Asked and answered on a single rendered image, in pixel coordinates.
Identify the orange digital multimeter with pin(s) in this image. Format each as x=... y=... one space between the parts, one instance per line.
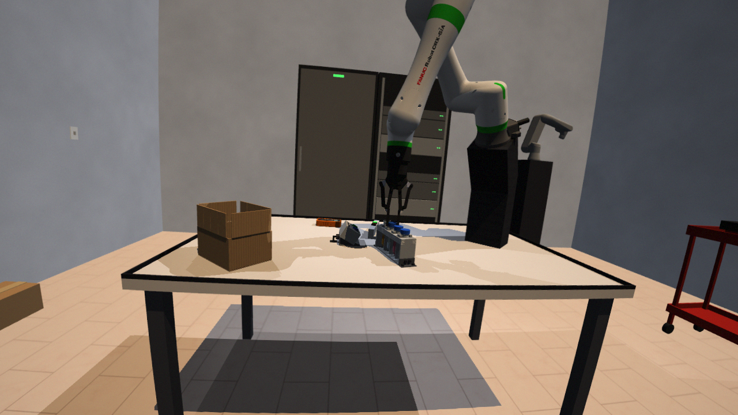
x=325 y=222

